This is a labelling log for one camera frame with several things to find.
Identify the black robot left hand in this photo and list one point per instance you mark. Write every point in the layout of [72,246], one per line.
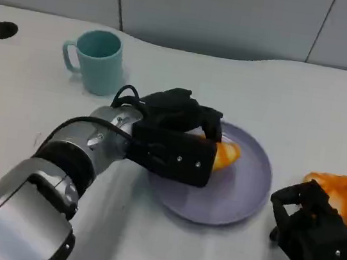
[173,110]

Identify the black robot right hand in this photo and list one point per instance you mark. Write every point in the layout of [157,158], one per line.
[305,203]

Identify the orange white toy bread roll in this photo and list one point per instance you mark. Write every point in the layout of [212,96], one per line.
[226,155]
[345,193]

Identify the lilac plate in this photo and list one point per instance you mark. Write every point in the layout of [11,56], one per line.
[235,197]

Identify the pale green mug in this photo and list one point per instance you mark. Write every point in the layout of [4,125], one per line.
[101,68]

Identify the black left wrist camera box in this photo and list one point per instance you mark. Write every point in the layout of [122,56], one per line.
[173,156]

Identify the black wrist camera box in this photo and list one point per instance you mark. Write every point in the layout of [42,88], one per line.
[328,245]
[173,156]

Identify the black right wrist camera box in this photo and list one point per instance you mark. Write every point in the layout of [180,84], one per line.
[328,245]

